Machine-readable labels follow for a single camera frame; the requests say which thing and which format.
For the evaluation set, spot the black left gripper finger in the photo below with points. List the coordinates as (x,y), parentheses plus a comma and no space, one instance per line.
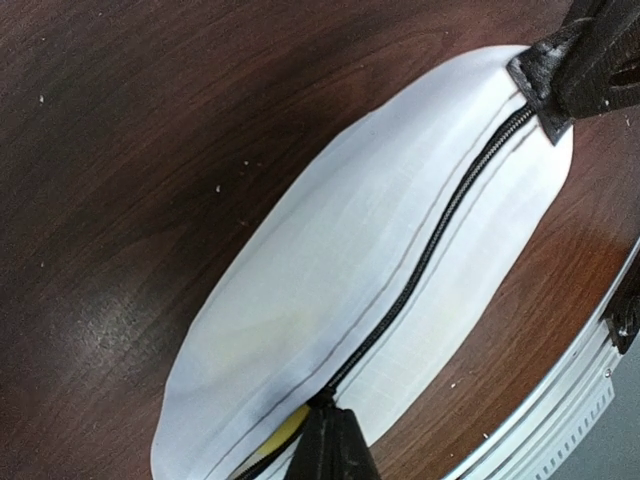
(332,447)

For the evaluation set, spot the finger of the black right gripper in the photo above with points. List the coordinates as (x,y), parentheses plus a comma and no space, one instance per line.
(601,72)

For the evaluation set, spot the yellow sponge block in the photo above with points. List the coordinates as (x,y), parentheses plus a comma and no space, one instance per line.
(284,432)

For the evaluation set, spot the white drawstring pouch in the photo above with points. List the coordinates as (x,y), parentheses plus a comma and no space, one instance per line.
(342,247)

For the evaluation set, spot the aluminium front rail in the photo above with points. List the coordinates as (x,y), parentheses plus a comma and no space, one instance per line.
(552,421)

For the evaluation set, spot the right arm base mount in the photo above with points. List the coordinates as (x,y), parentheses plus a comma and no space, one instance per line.
(622,317)

